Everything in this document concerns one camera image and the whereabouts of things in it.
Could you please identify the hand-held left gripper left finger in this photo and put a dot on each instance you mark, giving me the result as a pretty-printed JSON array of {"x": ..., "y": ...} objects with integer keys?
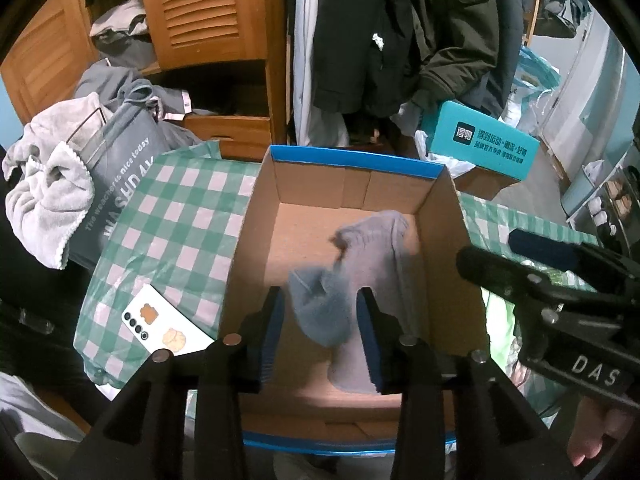
[{"x": 270, "y": 342}]

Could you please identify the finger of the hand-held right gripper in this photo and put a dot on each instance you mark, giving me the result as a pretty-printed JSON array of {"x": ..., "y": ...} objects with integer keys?
[
  {"x": 545, "y": 250},
  {"x": 495, "y": 267}
]

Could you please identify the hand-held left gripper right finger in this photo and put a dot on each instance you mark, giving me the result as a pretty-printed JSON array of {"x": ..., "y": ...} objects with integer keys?
[{"x": 371, "y": 342}]

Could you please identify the grey sock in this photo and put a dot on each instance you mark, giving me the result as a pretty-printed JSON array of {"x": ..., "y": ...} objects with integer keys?
[{"x": 350, "y": 270}]

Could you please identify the cardboard box with blue rim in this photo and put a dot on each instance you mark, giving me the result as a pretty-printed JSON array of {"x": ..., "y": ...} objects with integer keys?
[{"x": 300, "y": 225}]

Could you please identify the person's right hand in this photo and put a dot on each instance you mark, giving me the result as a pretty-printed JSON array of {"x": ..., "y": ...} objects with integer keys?
[{"x": 597, "y": 435}]

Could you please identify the white shoe rack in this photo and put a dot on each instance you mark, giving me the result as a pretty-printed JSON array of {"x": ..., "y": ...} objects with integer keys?
[{"x": 590, "y": 195}]

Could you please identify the group of shoes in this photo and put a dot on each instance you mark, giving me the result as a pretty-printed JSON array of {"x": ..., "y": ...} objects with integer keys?
[{"x": 617, "y": 205}]

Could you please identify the white smartphone with stickers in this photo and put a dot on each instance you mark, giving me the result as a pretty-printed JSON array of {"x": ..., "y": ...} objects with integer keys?
[{"x": 139, "y": 305}]

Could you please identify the teal box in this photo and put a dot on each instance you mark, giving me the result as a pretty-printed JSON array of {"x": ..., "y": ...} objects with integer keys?
[{"x": 445, "y": 120}]

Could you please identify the white door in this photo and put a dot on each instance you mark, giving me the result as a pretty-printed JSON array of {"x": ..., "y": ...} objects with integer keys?
[{"x": 575, "y": 95}]

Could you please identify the green checked tablecloth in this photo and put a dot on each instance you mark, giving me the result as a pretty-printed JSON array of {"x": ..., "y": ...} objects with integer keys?
[{"x": 165, "y": 220}]

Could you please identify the teal and white plastic bag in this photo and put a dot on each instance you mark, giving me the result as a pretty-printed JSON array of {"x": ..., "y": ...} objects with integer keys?
[{"x": 535, "y": 75}]

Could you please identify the grey printed tote bag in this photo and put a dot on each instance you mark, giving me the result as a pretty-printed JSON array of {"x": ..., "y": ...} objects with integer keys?
[{"x": 120, "y": 180}]

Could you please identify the olive hanging jacket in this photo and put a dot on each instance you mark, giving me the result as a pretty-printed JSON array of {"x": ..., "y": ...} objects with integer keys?
[{"x": 465, "y": 25}]

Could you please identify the wooden stand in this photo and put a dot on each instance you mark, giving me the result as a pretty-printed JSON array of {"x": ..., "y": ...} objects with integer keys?
[{"x": 536, "y": 5}]

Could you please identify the light grey towel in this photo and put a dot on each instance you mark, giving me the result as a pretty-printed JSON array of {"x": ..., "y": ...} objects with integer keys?
[{"x": 45, "y": 195}]

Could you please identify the dark hanging jacket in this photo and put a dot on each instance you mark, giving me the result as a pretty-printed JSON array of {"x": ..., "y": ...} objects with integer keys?
[{"x": 350, "y": 35}]

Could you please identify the white hanging garment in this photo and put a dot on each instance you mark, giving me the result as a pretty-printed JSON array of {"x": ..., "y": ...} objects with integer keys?
[{"x": 305, "y": 60}]

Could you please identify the grey hoodie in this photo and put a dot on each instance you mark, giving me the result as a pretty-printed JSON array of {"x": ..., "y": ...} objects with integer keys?
[{"x": 105, "y": 82}]

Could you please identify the wooden louvered cabinet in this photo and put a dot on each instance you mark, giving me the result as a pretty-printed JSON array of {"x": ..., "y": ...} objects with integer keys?
[{"x": 210, "y": 10}]

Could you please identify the grey folded clothes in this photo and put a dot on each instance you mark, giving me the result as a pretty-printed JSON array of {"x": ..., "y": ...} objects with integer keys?
[{"x": 120, "y": 30}]

